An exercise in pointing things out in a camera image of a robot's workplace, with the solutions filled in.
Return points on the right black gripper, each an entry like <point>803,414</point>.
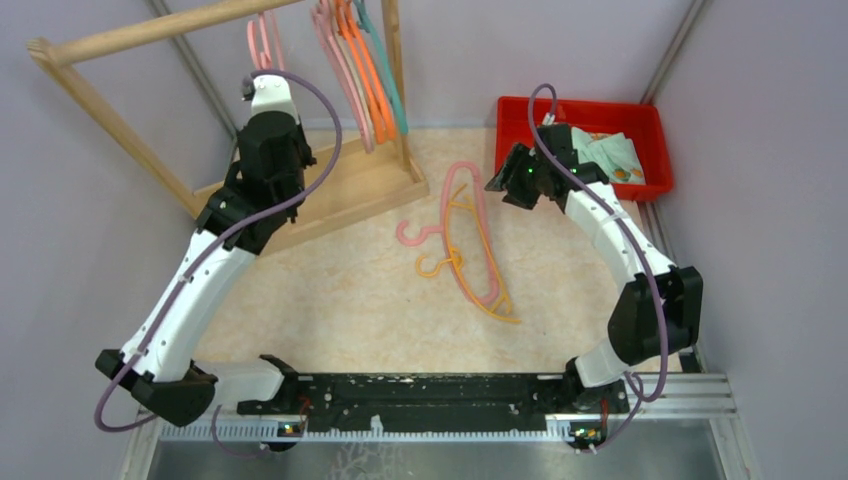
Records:
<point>507,178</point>

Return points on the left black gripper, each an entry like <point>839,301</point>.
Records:
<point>307,159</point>

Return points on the yellow thin hanger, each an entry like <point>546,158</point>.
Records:
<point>464,258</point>

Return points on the orange plastic hanger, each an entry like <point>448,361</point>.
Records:
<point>347,29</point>
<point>386,109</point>

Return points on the pink plastic hanger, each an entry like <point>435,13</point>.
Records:
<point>477,191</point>
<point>264,42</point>
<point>320,34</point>

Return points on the teal plastic hanger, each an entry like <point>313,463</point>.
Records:
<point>386,76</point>

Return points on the pink plastic hanger back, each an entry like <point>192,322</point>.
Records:
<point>477,191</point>

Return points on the pink plastic hanger front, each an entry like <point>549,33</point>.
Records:
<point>320,34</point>

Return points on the beige plastic hanger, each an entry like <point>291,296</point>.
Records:
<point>356,94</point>

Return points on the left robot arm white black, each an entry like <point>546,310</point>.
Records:
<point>156,366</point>

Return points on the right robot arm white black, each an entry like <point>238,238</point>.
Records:
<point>659,306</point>

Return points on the wooden hanger rack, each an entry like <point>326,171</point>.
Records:
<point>362,184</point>

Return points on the folded mint cloth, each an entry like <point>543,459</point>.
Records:
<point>615,154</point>

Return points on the red plastic bin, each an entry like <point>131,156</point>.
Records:
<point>640,123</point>

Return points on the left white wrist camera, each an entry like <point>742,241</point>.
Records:
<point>269,93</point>

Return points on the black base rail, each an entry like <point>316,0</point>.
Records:
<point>437,403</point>

